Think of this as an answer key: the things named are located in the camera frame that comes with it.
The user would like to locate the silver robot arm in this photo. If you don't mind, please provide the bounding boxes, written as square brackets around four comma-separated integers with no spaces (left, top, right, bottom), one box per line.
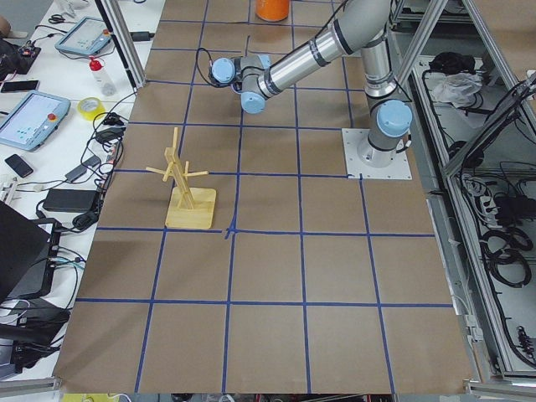
[209,1,413,168]

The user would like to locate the wooden cup rack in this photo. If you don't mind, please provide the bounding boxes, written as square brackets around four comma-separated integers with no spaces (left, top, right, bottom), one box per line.
[146,127,217,229]

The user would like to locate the orange can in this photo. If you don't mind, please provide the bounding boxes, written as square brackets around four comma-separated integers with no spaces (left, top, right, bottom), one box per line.
[255,0,291,22]

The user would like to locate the yellow tape roll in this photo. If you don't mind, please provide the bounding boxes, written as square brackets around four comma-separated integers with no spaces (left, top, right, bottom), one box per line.
[77,97,106,121]

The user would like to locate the black power brick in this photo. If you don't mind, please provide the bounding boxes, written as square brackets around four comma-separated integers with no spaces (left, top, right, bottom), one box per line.
[43,188,98,213]

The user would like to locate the red cap squeeze bottle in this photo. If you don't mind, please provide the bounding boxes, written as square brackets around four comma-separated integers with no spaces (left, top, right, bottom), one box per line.
[89,57,116,96]

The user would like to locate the crumpled white cloth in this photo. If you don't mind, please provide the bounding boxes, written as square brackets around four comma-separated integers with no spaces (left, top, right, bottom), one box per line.
[430,72,482,107]

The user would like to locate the upper teach pendant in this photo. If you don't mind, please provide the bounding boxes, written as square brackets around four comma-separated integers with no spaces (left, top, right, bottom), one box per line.
[54,17,111,56]

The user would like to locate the teach pendant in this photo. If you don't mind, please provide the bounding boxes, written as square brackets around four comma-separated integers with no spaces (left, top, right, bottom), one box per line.
[1,90,71,151]
[54,17,111,56]

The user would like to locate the black monitor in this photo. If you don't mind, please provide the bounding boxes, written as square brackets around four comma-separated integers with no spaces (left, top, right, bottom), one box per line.
[1,203,54,302]

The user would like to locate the black smartphone lower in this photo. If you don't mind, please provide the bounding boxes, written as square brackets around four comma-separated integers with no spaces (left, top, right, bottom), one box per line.
[4,154,34,178]

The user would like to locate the black smartphone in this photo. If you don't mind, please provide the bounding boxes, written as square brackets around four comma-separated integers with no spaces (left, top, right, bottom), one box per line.
[4,154,34,178]
[1,80,39,93]

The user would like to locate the lower teach pendant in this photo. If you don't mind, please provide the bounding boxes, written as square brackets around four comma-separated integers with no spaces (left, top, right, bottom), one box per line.
[1,90,71,151]

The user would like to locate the black smartphone upper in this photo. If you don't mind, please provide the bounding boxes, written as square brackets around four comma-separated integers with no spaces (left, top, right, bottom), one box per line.
[1,80,39,93]

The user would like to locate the black scissors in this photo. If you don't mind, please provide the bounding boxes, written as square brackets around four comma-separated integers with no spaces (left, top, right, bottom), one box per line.
[48,13,76,24]

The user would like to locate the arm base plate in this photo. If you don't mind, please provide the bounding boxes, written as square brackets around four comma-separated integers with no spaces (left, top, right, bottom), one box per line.
[342,128,412,180]

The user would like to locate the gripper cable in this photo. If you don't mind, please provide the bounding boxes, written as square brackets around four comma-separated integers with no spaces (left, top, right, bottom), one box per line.
[195,48,235,89]

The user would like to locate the aluminium frame post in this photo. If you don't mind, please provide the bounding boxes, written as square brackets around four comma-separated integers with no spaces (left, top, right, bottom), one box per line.
[95,0,146,90]

